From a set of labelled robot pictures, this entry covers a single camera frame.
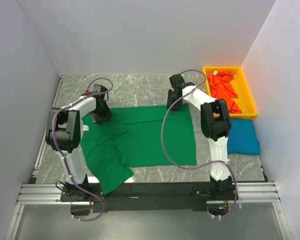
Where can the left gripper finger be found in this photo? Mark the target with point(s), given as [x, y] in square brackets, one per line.
[96, 118]
[105, 114]

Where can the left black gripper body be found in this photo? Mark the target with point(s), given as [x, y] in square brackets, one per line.
[101, 114]

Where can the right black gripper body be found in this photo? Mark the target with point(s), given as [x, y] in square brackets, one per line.
[174, 103]

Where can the green t-shirt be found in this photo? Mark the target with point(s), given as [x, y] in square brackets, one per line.
[135, 137]

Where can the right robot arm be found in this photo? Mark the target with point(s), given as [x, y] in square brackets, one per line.
[215, 125]

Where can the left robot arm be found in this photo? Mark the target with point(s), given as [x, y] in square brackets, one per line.
[65, 130]

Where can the orange t-shirt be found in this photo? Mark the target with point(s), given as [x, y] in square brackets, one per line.
[221, 88]

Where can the yellow plastic bin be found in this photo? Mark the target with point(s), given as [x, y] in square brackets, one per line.
[245, 100]

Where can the blue folded t-shirt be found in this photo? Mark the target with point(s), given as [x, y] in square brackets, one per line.
[242, 138]

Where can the black base beam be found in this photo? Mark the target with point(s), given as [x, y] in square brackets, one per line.
[195, 196]

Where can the aluminium frame rail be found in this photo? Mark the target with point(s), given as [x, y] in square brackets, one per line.
[48, 194]

